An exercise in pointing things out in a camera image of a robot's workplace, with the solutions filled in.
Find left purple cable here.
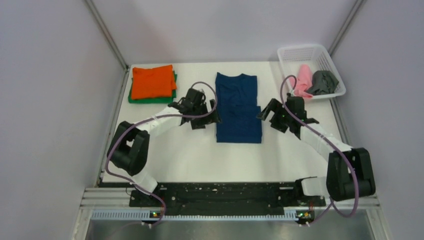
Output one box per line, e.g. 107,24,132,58
104,81,219,226

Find blue printed t-shirt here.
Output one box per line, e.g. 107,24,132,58
215,72,263,144

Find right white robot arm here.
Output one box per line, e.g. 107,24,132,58
256,95,376,206

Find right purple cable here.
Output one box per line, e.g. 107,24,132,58
280,74,360,220

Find folded orange t-shirt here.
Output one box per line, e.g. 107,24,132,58
130,65,177,100

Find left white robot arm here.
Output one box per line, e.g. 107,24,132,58
105,88,221,207

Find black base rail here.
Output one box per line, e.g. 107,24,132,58
129,182,326,217

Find grey t-shirt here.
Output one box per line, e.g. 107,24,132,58
306,70,339,96

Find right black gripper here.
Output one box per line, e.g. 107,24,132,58
257,98,294,134

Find white plastic basket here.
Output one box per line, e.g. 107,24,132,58
277,44,347,100

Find purple cable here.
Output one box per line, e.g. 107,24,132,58
104,81,219,226
280,74,360,220

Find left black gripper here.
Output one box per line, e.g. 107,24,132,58
191,99,222,130

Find pink t-shirt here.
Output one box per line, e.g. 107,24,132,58
289,64,313,99

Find folded green t-shirt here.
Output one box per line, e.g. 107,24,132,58
127,78,177,104

